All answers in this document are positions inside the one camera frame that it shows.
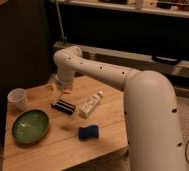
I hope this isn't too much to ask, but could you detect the blue cylindrical object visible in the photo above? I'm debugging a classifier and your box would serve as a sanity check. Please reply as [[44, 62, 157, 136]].
[[78, 125, 99, 141]]

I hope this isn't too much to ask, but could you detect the wooden table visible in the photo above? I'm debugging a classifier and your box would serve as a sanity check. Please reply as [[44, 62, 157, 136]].
[[3, 76, 127, 171]]

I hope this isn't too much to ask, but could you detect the clear plastic cup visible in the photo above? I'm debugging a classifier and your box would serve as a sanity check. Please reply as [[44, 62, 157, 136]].
[[7, 88, 28, 111]]

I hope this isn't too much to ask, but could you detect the metal vertical pole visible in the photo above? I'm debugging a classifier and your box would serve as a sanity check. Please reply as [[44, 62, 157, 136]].
[[55, 0, 67, 46]]

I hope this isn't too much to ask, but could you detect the white shelf beam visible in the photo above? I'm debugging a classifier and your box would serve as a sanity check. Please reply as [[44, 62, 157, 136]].
[[52, 41, 189, 80]]

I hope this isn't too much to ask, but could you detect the black striped eraser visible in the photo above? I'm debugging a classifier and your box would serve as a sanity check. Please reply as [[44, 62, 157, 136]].
[[51, 100, 76, 115]]

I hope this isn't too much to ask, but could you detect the upper white shelf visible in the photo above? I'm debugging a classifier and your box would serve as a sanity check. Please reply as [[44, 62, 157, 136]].
[[49, 0, 189, 18]]

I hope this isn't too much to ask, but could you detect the black handle on shelf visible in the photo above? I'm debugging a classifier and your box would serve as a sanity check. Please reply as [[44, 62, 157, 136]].
[[152, 56, 181, 65]]

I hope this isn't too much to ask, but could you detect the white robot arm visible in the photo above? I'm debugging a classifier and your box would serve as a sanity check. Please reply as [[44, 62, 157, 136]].
[[53, 46, 187, 171]]

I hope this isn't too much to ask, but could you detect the green bowl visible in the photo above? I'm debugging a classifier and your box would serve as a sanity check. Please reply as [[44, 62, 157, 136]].
[[12, 110, 49, 144]]

